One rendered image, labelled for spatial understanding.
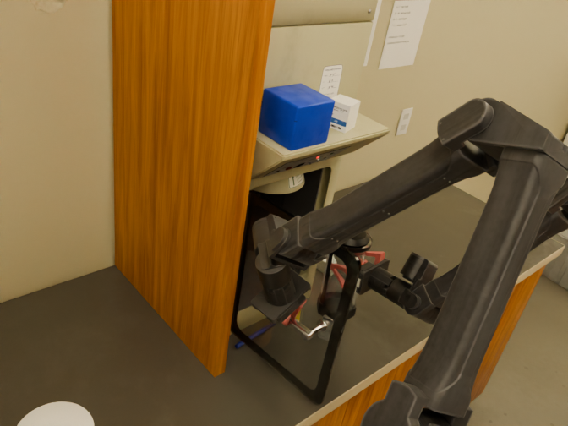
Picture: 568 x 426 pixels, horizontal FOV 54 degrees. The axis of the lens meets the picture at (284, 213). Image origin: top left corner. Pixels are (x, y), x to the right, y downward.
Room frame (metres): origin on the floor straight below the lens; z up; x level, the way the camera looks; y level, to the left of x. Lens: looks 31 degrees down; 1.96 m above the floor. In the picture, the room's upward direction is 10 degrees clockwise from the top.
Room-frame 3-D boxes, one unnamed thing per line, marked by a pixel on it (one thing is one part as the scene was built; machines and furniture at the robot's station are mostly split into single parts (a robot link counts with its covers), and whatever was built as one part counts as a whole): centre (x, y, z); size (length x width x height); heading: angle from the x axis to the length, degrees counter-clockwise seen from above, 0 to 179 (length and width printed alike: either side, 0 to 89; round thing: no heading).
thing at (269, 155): (1.09, -0.05, 1.46); 0.32 x 0.12 x 0.10; 137
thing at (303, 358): (0.91, -0.03, 1.19); 0.30 x 0.01 x 0.40; 51
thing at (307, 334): (0.84, -0.07, 1.20); 0.10 x 0.05 x 0.03; 51
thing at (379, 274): (1.08, -0.26, 1.16); 0.10 x 0.07 x 0.07; 139
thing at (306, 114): (1.02, 0.01, 1.56); 0.10 x 0.10 x 0.09; 47
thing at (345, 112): (1.12, -0.08, 1.54); 0.05 x 0.05 x 0.06; 64
